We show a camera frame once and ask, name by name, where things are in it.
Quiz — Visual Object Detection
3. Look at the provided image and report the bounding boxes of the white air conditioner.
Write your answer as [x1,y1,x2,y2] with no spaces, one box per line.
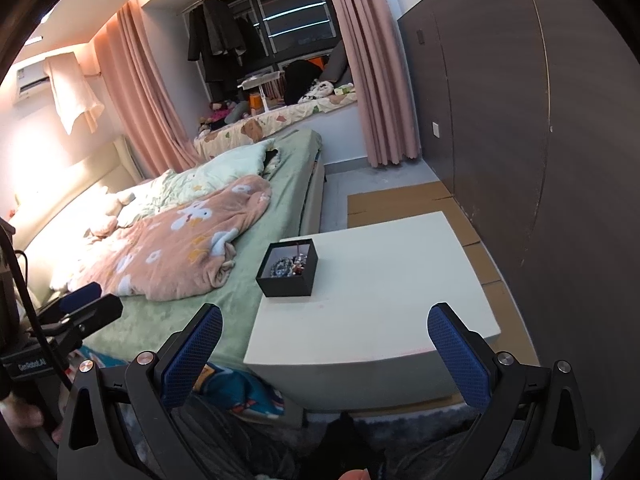
[14,60,54,99]

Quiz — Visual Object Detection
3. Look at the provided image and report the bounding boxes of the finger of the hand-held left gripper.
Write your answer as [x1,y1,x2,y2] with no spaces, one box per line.
[47,294,124,342]
[37,281,103,322]

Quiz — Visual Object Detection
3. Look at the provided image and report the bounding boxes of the dark hanging clothes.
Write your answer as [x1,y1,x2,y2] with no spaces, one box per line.
[186,0,249,99]

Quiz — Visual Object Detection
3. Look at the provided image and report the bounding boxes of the beige hanging cloth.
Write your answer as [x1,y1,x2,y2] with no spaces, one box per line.
[42,51,106,136]

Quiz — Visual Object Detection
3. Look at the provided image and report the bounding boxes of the pink curtain beside air conditioner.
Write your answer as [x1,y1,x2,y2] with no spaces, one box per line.
[92,0,207,181]

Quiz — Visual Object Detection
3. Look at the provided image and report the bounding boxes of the dark pink plush toy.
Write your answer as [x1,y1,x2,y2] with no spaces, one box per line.
[200,100,251,131]

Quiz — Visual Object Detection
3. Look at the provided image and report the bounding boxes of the pale pink plush toy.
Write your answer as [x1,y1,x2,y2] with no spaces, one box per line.
[85,192,139,239]

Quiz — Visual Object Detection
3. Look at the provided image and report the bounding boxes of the pink curtain beside dark wall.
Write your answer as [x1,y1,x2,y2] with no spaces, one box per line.
[318,0,422,169]

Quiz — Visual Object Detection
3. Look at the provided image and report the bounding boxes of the dark cloth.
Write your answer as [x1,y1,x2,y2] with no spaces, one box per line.
[170,395,387,480]

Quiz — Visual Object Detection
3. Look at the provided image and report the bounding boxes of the small white folding table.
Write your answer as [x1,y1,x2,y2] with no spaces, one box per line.
[237,72,286,116]

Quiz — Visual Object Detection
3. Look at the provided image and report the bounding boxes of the grey pillow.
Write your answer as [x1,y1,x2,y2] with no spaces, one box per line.
[322,40,354,86]

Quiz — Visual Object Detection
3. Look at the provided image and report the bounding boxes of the black bag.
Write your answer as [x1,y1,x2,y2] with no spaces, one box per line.
[282,59,326,106]

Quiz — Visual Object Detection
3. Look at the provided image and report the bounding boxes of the black jewelry box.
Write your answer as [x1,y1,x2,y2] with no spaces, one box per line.
[255,238,320,298]

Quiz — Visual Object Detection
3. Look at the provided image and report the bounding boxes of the person's left hand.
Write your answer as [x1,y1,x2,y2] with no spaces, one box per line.
[0,400,63,454]

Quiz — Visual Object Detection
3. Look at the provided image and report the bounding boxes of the bed with green sheet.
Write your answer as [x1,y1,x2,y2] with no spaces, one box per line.
[12,127,328,411]

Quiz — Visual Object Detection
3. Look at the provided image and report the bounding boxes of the light green quilt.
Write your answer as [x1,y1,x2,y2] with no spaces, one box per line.
[117,137,279,226]

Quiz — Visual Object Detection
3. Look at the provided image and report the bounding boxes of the white plush toy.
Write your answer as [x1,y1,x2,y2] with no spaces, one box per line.
[299,79,335,105]

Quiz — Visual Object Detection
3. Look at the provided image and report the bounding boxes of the blue printed blanket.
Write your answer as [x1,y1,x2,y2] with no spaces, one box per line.
[192,360,286,419]

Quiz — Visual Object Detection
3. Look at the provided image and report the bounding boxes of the bear print window seat cushion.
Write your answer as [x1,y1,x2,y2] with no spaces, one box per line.
[192,91,360,162]

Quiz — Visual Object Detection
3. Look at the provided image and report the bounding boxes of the window with dark frame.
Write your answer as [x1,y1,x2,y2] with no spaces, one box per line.
[227,0,344,69]

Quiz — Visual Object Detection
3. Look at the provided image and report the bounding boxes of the pink duck print blanket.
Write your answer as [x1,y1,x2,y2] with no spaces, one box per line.
[67,175,274,302]

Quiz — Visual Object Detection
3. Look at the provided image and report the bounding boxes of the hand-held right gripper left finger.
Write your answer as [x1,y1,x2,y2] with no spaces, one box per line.
[57,302,224,480]

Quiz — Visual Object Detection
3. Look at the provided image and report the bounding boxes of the white low table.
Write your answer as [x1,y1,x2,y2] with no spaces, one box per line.
[243,211,502,413]

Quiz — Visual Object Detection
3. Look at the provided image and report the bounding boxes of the black cable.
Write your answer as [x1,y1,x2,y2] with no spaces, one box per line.
[0,230,76,401]

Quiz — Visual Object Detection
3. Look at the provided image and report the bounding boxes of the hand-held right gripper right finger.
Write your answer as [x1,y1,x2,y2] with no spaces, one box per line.
[426,302,599,480]

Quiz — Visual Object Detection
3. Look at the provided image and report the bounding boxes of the beige bed headboard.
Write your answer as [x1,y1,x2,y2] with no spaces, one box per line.
[12,135,146,261]

